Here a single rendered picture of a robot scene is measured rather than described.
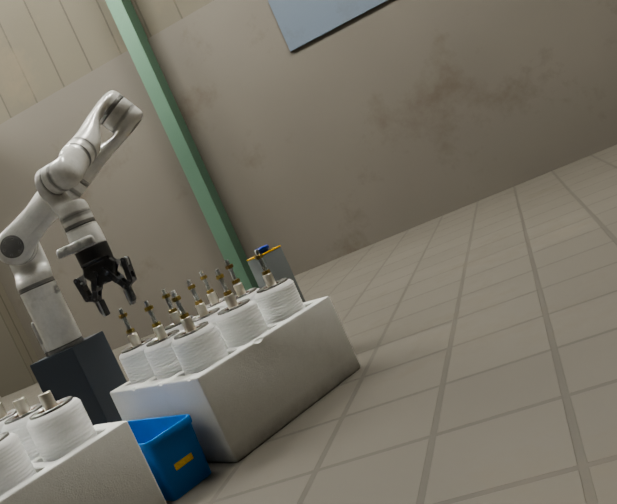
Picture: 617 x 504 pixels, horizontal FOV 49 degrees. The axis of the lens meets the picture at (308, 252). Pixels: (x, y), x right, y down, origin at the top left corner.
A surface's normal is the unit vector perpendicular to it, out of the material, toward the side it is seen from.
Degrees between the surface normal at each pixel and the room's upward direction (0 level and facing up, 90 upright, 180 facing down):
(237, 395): 90
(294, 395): 90
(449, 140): 90
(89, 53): 90
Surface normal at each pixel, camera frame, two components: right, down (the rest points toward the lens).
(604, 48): -0.26, 0.20
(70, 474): 0.67, -0.24
